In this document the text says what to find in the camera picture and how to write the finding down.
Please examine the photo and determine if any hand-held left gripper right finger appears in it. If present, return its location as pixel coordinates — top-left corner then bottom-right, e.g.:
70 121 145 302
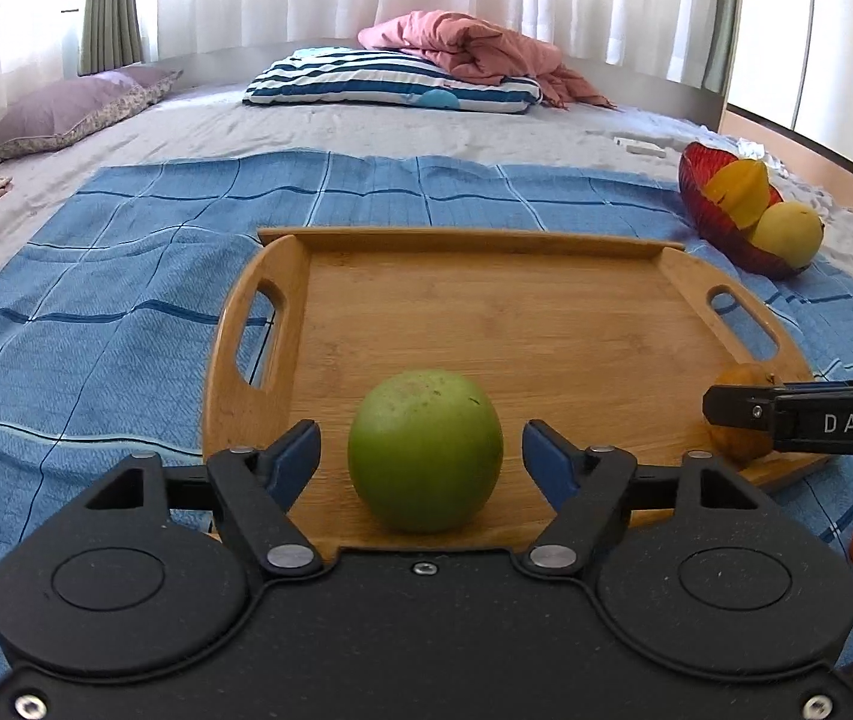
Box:
522 420 767 578

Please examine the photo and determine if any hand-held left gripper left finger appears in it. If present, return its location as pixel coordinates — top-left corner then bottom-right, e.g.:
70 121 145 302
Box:
83 420 324 580

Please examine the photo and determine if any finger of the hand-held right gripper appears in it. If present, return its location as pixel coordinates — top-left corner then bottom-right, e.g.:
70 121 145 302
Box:
702 382 780 434

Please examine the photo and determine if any large brownish orange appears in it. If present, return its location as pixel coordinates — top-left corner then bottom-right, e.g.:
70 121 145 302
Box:
707 364 783 464

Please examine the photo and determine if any large green apple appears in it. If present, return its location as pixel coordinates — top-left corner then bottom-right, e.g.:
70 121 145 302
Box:
347 369 504 535

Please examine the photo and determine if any wooden tray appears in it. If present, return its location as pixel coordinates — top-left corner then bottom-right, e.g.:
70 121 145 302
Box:
202 225 833 563

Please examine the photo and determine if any yellow mango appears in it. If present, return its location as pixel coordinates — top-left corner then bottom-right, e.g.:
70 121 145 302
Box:
749 201 825 271

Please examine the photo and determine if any red glass bowl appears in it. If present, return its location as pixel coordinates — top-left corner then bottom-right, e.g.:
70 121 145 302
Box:
677 141 821 278

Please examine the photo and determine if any yellow starfruit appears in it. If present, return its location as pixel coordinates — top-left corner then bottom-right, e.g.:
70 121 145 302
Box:
704 157 773 230

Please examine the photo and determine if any blue checked blanket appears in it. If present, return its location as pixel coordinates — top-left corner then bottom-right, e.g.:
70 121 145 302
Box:
0 154 853 706

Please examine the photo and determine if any white crumpled cloth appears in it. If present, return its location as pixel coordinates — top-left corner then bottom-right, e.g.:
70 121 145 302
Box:
726 136 810 181

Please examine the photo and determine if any white small object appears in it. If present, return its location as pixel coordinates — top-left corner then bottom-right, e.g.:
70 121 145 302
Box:
614 135 678 160

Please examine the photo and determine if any bed with grey sheet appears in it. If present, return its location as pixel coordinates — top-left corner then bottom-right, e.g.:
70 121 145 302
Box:
0 41 853 361

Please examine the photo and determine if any blue white striped pillow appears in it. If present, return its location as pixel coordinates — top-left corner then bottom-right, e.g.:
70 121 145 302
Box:
242 47 543 115

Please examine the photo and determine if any green curtain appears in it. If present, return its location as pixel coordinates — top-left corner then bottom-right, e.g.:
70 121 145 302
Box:
77 0 146 76
700 0 744 91

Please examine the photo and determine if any purple pillow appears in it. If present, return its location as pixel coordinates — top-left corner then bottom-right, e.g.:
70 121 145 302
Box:
0 66 184 166

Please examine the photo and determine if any pink quilt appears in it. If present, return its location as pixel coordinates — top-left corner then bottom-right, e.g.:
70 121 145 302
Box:
358 10 615 110

